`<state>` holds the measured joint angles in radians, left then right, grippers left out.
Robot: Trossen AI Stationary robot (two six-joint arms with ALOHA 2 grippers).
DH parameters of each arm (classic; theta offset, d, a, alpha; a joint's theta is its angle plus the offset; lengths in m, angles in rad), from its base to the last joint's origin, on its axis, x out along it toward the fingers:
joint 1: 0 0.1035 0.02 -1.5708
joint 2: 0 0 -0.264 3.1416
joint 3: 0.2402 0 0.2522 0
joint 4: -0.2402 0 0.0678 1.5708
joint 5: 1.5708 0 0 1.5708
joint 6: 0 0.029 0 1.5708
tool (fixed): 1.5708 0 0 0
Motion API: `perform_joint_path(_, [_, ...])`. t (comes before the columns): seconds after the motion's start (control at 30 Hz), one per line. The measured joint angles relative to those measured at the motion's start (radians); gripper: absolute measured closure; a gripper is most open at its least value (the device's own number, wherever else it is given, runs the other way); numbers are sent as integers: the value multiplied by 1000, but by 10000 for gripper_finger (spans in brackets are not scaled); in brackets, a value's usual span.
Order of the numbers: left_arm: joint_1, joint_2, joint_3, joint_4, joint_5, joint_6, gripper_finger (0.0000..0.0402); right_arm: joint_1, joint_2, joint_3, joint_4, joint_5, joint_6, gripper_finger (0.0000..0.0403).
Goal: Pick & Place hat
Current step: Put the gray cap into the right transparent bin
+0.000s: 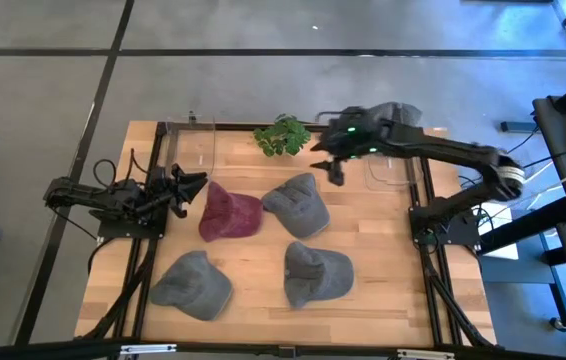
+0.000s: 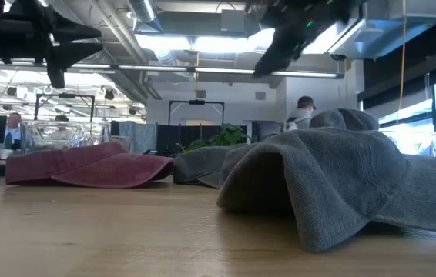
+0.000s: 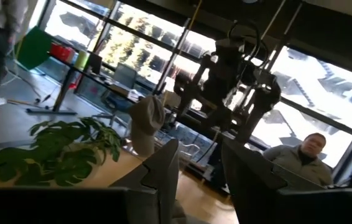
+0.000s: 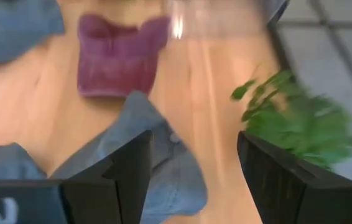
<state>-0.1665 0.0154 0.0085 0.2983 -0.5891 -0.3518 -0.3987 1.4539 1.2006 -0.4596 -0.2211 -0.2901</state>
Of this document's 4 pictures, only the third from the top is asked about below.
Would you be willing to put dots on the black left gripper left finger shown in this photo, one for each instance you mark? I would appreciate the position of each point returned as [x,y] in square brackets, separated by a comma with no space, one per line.
[163,174]

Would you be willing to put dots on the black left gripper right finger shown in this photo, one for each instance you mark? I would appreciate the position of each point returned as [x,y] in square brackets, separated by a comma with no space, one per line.
[250,180]

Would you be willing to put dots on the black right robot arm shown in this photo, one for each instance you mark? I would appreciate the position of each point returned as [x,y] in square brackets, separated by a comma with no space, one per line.
[225,77]

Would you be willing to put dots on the seated person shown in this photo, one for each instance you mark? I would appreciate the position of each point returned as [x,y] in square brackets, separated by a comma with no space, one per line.
[300,163]

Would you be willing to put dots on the green leafy potted plant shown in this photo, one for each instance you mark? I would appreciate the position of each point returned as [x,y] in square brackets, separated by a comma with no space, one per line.
[64,149]

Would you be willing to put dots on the grey office chair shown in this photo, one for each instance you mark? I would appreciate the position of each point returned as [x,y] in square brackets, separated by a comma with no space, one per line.
[124,76]

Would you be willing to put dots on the black office desk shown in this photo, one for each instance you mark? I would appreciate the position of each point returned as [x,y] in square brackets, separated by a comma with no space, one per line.
[62,90]

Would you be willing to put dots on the yellow-green roll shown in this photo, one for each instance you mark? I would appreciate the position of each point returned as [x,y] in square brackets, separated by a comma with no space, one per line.
[82,59]

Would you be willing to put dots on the red container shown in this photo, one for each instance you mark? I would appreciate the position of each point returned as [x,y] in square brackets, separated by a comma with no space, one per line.
[61,52]

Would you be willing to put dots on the green panel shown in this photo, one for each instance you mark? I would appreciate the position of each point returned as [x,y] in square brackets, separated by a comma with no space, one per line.
[34,48]

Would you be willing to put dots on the grey cap on post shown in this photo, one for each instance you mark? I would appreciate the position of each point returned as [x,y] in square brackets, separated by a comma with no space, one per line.
[146,121]

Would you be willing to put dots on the black window frame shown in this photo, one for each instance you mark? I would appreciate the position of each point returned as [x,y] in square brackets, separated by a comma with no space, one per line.
[145,34]

